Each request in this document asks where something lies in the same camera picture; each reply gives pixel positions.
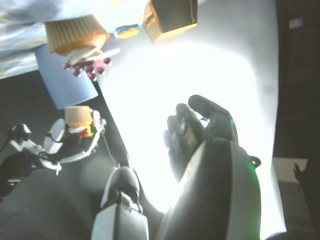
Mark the strawberry cupcake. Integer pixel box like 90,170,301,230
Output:
64,105,95,138

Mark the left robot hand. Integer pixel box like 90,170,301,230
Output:
91,94,263,240

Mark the chocolate berry cupcake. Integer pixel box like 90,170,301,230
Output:
44,14,112,82

